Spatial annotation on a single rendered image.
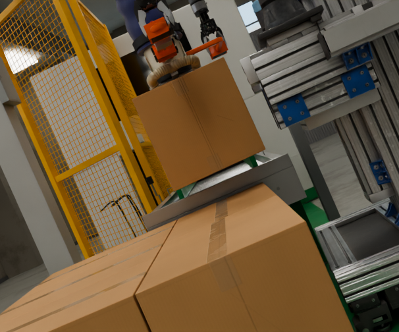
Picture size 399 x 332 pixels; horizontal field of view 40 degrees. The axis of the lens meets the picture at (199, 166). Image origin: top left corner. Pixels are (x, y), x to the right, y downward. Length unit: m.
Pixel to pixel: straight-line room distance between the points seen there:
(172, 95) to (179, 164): 0.27
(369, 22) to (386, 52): 0.34
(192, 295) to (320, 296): 0.27
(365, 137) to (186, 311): 1.16
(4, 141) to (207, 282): 2.30
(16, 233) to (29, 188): 8.71
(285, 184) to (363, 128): 0.48
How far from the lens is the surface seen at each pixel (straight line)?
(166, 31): 1.89
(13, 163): 3.32
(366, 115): 2.09
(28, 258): 11.99
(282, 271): 1.20
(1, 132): 3.34
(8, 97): 3.32
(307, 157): 3.02
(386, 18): 1.81
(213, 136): 2.18
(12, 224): 11.99
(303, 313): 1.23
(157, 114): 2.19
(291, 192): 2.45
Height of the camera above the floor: 0.76
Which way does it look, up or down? 1 degrees down
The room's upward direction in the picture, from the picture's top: 24 degrees counter-clockwise
